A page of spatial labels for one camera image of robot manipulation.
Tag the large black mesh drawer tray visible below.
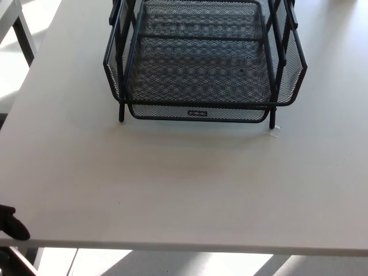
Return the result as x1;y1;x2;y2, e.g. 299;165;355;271
102;2;308;109

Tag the white side table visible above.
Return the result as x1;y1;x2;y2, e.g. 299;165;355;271
0;0;37;68

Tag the black mesh tray with label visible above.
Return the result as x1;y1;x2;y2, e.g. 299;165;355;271
126;102;270;124

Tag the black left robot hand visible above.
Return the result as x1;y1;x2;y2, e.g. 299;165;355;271
0;204;31;242

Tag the clear tape piece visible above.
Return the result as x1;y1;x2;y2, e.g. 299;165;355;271
264;124;280;139

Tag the black wire organizer frame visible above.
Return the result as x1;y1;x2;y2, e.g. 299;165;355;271
108;0;298;129

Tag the dark brown desk leg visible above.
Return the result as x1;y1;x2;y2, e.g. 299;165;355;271
0;246;40;276

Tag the small black mesh tray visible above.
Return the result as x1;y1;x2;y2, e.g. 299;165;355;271
133;0;267;41

